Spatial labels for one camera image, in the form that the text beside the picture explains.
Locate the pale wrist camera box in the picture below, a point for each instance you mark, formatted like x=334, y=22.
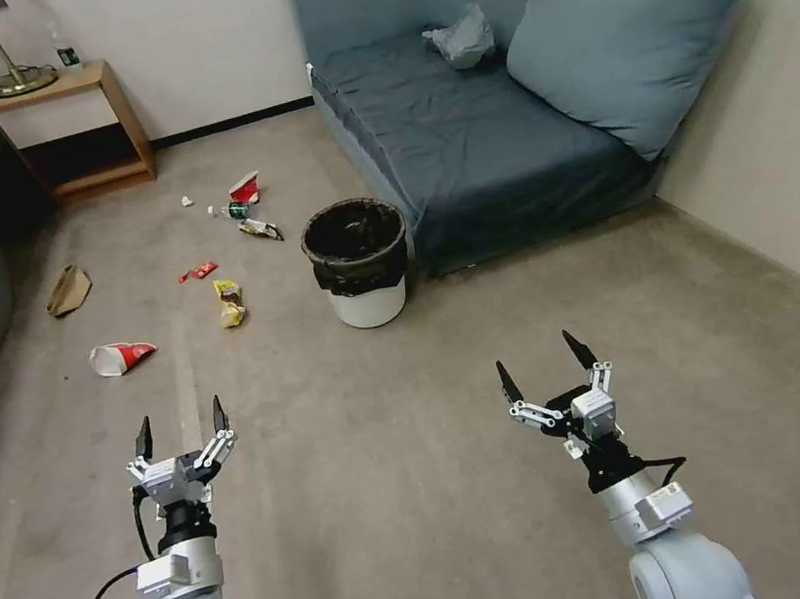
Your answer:
x=595, y=414
x=165, y=481

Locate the brass table lamp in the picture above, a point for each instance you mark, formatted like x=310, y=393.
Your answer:
x=11, y=72

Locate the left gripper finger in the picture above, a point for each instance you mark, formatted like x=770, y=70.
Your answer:
x=217, y=418
x=142, y=439

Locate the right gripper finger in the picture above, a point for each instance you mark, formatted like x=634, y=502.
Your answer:
x=580, y=351
x=509, y=385

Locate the small white paper scrap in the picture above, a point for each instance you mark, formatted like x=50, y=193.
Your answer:
x=187, y=201

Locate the wooden nightstand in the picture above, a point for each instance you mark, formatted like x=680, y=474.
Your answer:
x=71, y=89

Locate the brown paper bag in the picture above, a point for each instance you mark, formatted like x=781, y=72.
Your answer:
x=68, y=290

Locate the crumpled grey plastic bag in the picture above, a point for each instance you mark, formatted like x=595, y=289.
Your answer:
x=461, y=39

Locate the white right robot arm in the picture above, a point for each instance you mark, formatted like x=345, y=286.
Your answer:
x=679, y=574

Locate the yellow snack bag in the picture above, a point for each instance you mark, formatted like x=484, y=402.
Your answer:
x=231, y=303

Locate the white trash can black liner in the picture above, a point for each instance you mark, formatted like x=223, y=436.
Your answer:
x=364, y=275

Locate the red and white paper cup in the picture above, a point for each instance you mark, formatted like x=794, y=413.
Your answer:
x=119, y=357

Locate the large blue cushion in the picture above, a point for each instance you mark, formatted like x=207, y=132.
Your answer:
x=623, y=29

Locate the green drink bottle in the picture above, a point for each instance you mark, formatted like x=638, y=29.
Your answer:
x=234, y=209

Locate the crumpled snack wrapper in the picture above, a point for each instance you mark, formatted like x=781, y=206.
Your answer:
x=260, y=229

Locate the blue fabric sofa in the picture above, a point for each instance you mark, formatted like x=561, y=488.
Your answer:
x=449, y=132

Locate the clear bottle green label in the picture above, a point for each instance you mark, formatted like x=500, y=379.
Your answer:
x=68, y=54

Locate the red candy wrapper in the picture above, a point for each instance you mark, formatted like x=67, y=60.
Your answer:
x=198, y=271

